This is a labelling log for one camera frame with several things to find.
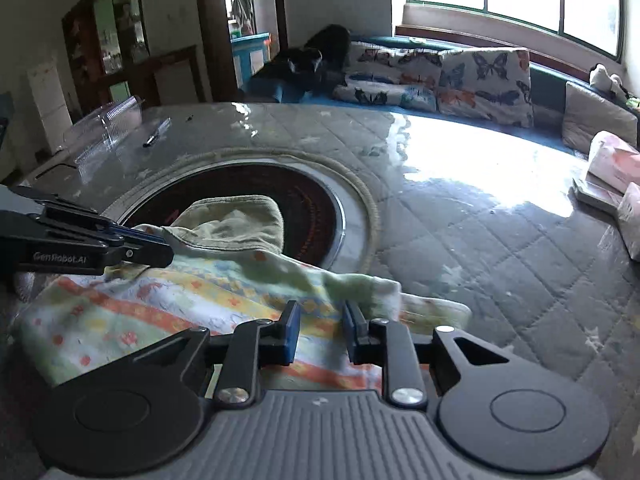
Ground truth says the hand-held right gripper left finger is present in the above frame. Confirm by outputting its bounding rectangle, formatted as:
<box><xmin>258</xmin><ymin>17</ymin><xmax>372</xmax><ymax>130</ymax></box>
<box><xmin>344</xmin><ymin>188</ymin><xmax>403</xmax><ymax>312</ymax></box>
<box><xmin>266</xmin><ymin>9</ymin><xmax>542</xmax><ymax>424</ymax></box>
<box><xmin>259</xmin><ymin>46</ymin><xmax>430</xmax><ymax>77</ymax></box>
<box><xmin>131</xmin><ymin>301</ymin><xmax>302</xmax><ymax>406</ymax></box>

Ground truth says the white plush toy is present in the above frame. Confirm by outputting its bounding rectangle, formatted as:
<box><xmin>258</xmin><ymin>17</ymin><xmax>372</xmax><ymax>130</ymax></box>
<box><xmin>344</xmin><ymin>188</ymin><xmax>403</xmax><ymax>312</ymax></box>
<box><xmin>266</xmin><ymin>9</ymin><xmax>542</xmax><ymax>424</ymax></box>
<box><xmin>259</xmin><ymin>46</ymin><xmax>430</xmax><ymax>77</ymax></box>
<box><xmin>588</xmin><ymin>63</ymin><xmax>629</xmax><ymax>100</ymax></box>

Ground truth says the grey cushion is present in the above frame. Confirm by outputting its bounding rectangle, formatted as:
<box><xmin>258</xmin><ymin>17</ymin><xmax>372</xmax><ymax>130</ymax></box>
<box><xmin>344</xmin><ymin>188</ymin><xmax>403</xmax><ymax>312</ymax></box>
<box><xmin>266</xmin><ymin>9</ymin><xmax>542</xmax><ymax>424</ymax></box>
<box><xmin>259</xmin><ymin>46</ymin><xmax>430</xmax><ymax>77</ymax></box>
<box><xmin>561</xmin><ymin>81</ymin><xmax>639</xmax><ymax>157</ymax></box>

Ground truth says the large butterfly print cushion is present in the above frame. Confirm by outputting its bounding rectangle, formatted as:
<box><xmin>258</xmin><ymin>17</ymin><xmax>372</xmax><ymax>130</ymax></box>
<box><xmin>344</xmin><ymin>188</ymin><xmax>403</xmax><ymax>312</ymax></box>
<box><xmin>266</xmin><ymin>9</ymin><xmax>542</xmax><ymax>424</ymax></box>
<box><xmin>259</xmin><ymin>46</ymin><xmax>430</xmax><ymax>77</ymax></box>
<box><xmin>436</xmin><ymin>47</ymin><xmax>536</xmax><ymax>129</ymax></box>

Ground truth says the pastel striped children's garment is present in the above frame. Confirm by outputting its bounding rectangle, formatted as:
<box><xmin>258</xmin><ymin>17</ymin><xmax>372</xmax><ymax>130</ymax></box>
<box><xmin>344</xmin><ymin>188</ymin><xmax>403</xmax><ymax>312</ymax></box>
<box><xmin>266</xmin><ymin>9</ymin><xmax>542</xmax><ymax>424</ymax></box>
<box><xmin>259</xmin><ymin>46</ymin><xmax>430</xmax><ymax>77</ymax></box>
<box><xmin>17</xmin><ymin>194</ymin><xmax>473</xmax><ymax>392</ymax></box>

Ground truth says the dark wooden glass cabinet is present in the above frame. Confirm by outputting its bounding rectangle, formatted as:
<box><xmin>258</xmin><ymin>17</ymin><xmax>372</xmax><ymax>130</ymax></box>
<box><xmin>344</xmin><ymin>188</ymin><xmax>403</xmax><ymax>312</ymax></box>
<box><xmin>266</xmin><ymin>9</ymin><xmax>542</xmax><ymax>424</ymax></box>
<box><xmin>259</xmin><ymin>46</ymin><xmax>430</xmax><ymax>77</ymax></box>
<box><xmin>61</xmin><ymin>0</ymin><xmax>212</xmax><ymax>107</ymax></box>

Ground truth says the black pen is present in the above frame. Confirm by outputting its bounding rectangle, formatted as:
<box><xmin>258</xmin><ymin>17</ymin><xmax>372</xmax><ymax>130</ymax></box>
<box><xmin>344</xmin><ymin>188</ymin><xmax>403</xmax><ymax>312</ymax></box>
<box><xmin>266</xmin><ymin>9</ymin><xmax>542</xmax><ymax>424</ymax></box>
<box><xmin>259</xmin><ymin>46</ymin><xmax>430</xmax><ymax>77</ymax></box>
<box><xmin>142</xmin><ymin>117</ymin><xmax>172</xmax><ymax>149</ymax></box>

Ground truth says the round dark table heater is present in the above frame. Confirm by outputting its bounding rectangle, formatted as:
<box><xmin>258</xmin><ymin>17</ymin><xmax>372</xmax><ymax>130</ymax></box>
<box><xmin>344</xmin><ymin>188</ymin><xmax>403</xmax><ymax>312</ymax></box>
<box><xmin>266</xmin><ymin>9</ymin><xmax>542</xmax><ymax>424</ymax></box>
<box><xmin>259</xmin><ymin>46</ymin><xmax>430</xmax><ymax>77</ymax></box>
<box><xmin>120</xmin><ymin>164</ymin><xmax>347</xmax><ymax>267</ymax></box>

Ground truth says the blue sofa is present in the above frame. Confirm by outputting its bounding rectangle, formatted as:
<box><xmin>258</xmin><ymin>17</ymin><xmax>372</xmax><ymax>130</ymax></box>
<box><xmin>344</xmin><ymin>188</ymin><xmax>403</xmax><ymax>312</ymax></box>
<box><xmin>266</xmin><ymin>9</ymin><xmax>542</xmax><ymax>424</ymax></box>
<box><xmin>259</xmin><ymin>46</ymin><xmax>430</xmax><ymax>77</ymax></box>
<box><xmin>240</xmin><ymin>34</ymin><xmax>640</xmax><ymax>161</ymax></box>

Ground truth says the dark wooden door frame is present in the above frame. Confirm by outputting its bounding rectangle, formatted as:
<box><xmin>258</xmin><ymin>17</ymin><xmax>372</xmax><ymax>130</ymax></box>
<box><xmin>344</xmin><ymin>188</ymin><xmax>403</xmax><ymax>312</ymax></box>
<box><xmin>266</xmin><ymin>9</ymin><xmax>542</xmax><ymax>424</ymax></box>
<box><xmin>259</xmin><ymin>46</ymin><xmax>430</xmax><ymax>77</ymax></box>
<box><xmin>192</xmin><ymin>0</ymin><xmax>289</xmax><ymax>104</ymax></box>

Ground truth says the pink tissue packet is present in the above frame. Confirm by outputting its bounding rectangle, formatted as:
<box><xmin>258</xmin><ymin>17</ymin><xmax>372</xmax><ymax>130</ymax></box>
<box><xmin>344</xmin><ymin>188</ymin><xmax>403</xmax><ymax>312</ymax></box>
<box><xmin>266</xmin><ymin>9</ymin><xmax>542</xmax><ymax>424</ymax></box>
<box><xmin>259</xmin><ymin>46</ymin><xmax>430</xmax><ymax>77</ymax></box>
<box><xmin>587</xmin><ymin>130</ymin><xmax>640</xmax><ymax>194</ymax></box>

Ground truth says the pale pink packet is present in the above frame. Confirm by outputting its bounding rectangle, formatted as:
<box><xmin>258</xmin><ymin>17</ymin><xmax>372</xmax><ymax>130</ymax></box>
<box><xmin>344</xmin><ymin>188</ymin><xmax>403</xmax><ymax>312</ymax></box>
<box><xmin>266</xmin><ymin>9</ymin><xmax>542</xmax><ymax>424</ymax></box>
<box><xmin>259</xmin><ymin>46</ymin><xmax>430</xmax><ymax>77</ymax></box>
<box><xmin>615</xmin><ymin>194</ymin><xmax>640</xmax><ymax>262</ymax></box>

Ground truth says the clear plastic container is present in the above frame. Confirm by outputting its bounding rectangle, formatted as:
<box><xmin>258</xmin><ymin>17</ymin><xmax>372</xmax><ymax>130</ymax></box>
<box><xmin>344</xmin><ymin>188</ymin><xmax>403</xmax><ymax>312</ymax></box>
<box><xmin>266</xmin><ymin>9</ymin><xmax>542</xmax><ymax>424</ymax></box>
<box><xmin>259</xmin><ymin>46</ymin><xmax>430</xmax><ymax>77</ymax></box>
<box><xmin>62</xmin><ymin>96</ymin><xmax>147</xmax><ymax>184</ymax></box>

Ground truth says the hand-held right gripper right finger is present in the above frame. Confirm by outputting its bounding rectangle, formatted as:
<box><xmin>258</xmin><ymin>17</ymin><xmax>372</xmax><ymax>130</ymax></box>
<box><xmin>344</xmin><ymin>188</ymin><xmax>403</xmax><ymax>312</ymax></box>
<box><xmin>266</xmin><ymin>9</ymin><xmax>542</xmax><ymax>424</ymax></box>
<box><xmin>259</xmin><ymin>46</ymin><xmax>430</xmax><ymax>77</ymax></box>
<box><xmin>344</xmin><ymin>301</ymin><xmax>512</xmax><ymax>405</ymax></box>

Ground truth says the grey flat box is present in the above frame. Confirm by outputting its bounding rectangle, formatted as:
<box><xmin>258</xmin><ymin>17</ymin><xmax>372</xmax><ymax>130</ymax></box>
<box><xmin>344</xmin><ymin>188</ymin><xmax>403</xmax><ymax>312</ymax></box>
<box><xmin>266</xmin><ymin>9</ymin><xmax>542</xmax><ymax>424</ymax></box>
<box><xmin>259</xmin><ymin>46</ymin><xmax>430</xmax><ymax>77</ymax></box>
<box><xmin>571</xmin><ymin>176</ymin><xmax>626</xmax><ymax>217</ymax></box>

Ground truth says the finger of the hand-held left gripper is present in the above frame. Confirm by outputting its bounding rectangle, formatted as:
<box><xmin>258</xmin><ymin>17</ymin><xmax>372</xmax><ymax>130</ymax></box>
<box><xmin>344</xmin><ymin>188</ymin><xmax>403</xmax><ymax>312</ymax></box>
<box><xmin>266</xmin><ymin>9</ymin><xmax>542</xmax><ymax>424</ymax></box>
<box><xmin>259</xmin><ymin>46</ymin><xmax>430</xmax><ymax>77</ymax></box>
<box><xmin>103</xmin><ymin>240</ymin><xmax>175</xmax><ymax>269</ymax></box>
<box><xmin>42</xmin><ymin>202</ymin><xmax>166</xmax><ymax>245</ymax></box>

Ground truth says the pile of black clothes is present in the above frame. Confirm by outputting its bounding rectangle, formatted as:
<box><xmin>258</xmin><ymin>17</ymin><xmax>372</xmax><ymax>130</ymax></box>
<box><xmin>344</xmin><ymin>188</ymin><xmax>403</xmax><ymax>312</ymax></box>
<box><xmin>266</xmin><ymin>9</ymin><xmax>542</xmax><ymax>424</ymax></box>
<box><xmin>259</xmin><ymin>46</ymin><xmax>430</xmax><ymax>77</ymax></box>
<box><xmin>256</xmin><ymin>24</ymin><xmax>352</xmax><ymax>100</ymax></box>

